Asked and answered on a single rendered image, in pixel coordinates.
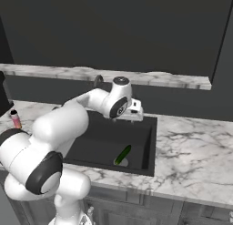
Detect green cucumber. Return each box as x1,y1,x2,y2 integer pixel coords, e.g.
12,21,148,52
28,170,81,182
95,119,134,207
115,144,133,166

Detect dark sink faucet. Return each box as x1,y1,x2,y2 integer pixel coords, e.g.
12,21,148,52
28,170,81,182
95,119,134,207
93,74,106,87

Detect black sink basin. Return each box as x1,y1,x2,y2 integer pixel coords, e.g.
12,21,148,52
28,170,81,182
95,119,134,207
62,108,158,178

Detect marble wall shelf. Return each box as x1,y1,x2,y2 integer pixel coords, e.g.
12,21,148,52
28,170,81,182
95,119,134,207
0,63,213,91

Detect grey base cupboards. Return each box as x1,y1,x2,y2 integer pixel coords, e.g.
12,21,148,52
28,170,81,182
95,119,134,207
0,169,233,225

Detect grey sink drain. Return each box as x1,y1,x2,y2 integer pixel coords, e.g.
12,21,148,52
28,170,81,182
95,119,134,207
113,157,130,169

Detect pink bottle with black cap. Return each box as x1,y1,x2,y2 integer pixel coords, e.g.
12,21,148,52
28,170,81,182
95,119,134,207
9,108,23,130

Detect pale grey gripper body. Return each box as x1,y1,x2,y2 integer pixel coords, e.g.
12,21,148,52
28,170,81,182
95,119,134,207
115,108,145,123

